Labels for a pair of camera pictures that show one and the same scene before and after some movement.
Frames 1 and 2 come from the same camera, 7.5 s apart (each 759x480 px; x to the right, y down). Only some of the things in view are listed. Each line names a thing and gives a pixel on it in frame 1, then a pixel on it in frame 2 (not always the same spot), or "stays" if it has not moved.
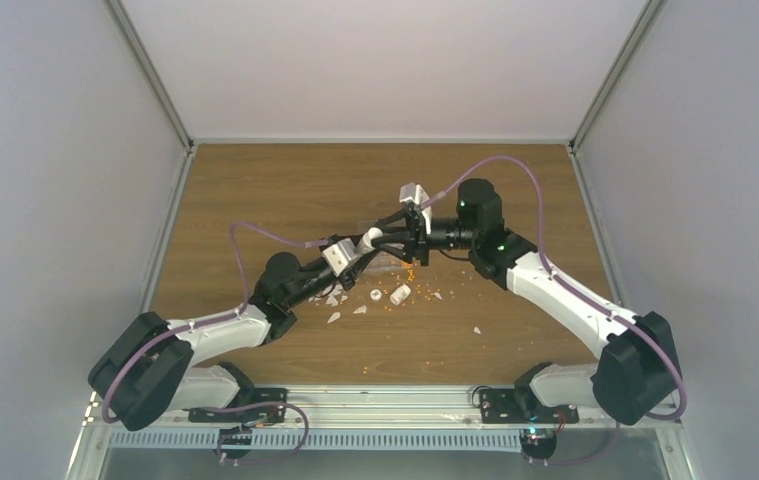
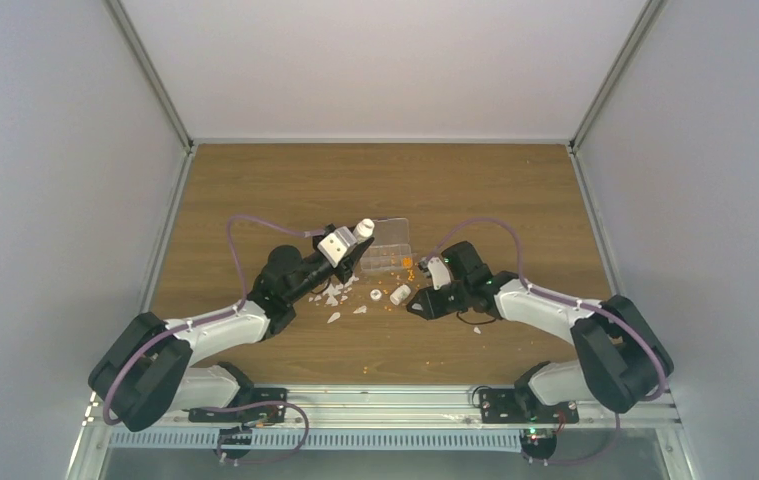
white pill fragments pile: [333, 295] stays
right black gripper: [422, 240] → [438, 299]
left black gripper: [355, 261] stays
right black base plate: [522, 406] stays
